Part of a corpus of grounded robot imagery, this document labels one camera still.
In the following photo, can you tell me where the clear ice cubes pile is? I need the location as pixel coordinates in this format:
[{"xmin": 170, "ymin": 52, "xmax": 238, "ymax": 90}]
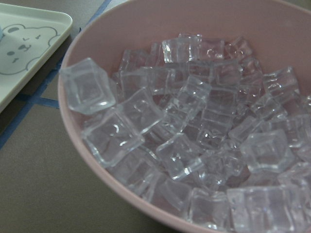
[{"xmin": 60, "ymin": 33, "xmax": 311, "ymax": 233}]

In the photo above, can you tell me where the pink bowl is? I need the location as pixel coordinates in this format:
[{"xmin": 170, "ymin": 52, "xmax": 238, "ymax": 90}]
[{"xmin": 57, "ymin": 0, "xmax": 311, "ymax": 233}]

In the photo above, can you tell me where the cream bear tray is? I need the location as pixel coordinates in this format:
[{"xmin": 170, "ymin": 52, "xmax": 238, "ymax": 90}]
[{"xmin": 0, "ymin": 3, "xmax": 72, "ymax": 110}]

